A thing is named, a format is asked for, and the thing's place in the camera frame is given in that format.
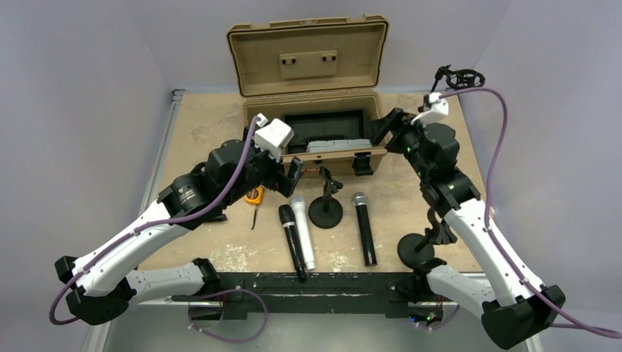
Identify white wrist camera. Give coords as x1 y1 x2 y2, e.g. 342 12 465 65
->
253 113 295 162
409 92 449 125

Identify grey plastic case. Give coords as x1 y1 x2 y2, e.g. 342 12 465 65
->
306 139 372 153

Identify yellow tape measure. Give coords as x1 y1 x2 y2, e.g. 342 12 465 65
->
244 186 264 230

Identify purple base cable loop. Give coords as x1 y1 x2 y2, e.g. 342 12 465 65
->
187 289 269 344

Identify white handheld microphone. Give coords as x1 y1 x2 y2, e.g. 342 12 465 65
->
290 195 315 271

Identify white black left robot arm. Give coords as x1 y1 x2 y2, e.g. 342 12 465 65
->
55 139 303 325

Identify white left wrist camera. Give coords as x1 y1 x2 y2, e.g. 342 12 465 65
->
253 113 295 162

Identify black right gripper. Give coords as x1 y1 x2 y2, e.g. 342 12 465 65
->
367 107 434 179

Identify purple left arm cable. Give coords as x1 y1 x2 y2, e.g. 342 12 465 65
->
48 115 261 326

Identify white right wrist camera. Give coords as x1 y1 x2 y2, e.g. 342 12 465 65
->
409 92 449 125

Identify black T-shaped pipe fitting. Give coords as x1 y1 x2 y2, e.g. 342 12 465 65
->
204 213 227 223

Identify black tripod mic stand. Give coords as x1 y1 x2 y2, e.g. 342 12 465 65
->
428 65 486 95

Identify silver-head black microphone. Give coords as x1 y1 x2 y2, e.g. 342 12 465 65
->
352 192 377 267

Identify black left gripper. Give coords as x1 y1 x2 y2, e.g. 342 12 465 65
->
223 125 303 206

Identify black round-base mic stand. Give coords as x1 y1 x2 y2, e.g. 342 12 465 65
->
308 166 343 230

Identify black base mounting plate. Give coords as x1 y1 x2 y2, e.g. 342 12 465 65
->
171 271 445 323

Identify black handheld microphone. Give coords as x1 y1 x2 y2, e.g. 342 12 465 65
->
278 205 307 282

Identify tan plastic toolbox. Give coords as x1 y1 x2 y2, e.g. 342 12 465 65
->
227 15 389 177

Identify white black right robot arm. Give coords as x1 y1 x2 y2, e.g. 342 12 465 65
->
366 108 566 350

